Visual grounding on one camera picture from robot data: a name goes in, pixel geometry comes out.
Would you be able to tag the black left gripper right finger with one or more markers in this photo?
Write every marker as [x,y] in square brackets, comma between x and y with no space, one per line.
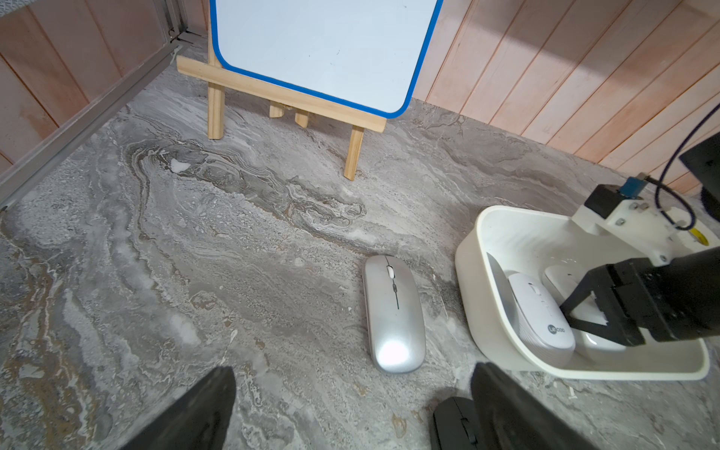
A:
[511,418]

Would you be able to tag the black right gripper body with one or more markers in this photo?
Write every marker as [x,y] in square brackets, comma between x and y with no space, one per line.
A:
[675,302]

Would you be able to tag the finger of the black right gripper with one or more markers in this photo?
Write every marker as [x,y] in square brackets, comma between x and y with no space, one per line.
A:
[601,282]

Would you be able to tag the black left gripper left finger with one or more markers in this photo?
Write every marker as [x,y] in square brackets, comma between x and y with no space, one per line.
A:
[198,420]

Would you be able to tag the black computer mouse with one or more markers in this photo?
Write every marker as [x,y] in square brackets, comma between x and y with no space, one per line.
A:
[455,425]

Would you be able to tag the silver mouse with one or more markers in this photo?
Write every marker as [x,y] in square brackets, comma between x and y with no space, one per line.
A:
[500,292]
[395,320]

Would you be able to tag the white glossy mouse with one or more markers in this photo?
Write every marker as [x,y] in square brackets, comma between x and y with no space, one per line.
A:
[561,280]

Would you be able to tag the white mouse with logo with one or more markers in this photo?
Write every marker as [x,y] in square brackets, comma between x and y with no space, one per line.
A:
[538,322]

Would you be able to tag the white plastic storage box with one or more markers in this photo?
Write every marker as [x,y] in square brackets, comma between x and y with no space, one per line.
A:
[527,242]

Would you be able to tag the small wooden easel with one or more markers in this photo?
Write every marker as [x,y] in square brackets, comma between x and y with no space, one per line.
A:
[281,99]

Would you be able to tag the blue framed whiteboard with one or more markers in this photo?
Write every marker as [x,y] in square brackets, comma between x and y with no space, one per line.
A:
[366,55]

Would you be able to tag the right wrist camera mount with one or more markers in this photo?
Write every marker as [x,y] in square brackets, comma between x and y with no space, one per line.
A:
[660,234]

